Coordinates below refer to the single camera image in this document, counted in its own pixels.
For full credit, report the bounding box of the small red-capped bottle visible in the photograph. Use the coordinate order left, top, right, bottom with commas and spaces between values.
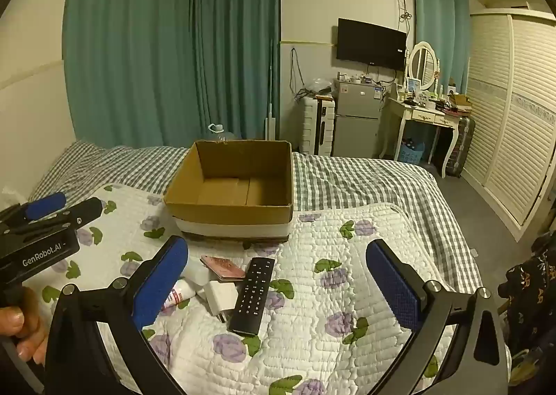
162, 280, 194, 316

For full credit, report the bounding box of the white dressing table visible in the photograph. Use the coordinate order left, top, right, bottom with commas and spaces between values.
380, 95, 461, 179

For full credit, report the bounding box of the white plastic bottle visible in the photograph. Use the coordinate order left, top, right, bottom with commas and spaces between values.
180, 262, 212, 291

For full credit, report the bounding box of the white floral quilt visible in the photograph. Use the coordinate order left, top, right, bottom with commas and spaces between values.
26, 183, 481, 395

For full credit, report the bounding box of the dark floral garment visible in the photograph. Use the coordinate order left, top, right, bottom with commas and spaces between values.
497, 232, 556, 387

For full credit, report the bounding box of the white mop pole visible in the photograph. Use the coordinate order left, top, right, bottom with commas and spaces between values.
264, 41, 276, 142

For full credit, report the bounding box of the cardboard box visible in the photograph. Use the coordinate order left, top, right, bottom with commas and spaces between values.
163, 139, 295, 244

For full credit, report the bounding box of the clear plastic bag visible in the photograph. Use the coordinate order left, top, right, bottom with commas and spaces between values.
304, 78, 333, 97

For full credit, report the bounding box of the blue basket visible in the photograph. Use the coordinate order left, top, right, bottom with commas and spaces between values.
399, 140, 426, 167

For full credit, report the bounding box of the dark silver suitcase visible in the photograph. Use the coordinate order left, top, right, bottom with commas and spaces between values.
443, 114, 476, 179

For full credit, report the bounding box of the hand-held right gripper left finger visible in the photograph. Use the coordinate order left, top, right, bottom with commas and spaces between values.
43, 235, 190, 395

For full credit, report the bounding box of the white louvered wardrobe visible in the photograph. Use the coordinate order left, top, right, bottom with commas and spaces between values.
460, 8, 556, 242

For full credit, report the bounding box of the black wall cable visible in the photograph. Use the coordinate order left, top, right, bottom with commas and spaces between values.
290, 46, 310, 101

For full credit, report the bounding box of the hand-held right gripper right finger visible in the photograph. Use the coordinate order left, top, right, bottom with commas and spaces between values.
365, 239, 510, 395

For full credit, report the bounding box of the clear water jug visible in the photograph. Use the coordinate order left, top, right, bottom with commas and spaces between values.
207, 123, 238, 144

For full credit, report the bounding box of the narrow teal curtain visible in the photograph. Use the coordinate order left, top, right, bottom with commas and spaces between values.
410, 0, 472, 97

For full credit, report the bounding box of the person's left hand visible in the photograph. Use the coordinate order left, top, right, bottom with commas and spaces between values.
0, 286, 49, 367

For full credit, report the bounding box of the grey checked bedsheet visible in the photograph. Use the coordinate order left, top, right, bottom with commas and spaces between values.
28, 140, 484, 291

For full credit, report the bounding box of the oval white vanity mirror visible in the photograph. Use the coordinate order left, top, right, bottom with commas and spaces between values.
406, 41, 442, 92

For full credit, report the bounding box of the wide teal curtain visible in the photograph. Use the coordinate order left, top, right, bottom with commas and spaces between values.
63, 0, 197, 149

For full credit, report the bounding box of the black remote control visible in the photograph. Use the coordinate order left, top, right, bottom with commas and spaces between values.
228, 257, 277, 337

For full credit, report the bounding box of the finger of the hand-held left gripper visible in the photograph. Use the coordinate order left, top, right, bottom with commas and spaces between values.
26, 197, 103, 239
0, 192, 67, 234

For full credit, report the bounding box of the black wall television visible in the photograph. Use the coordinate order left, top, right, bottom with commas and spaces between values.
336, 18, 408, 72

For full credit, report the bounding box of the silver small fridge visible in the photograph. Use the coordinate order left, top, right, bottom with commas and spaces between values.
332, 78, 385, 159

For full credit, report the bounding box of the white charger plug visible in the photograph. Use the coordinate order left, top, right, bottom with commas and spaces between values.
203, 280, 238, 323

